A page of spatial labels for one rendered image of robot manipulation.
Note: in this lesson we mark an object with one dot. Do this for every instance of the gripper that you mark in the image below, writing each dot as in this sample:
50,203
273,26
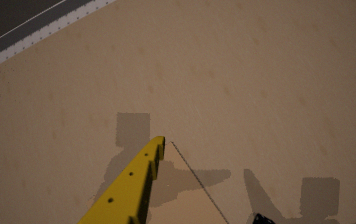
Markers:
126,200

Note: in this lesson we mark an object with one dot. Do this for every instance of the black die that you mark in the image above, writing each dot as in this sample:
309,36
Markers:
260,219

